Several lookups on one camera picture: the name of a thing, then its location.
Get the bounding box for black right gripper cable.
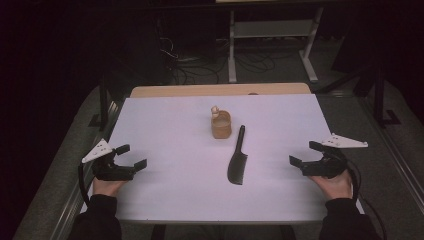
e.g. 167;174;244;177
345;159;388;240

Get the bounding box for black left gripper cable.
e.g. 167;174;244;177
77;162;92;208

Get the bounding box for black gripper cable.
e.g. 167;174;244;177
77;162;92;208
345;159;388;240

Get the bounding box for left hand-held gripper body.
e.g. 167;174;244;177
81;138;135;182

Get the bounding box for wooden table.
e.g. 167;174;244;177
129;82;312;99

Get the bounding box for white metal stand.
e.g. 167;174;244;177
227;6;325;84

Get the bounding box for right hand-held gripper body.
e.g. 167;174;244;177
300;133;369;180

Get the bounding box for black floor cables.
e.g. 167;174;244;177
159;35;278;85

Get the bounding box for white table sheet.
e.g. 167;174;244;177
79;93;366;224

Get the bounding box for person's right hand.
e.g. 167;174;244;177
308;169;354;201

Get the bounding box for person's left hand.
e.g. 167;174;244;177
92;176;127;198

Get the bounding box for black comb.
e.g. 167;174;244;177
226;124;249;186

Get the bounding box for brown cup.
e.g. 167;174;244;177
210;105;233;140

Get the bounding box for black metal stand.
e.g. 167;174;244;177
87;77;112;132
372;64;403;130

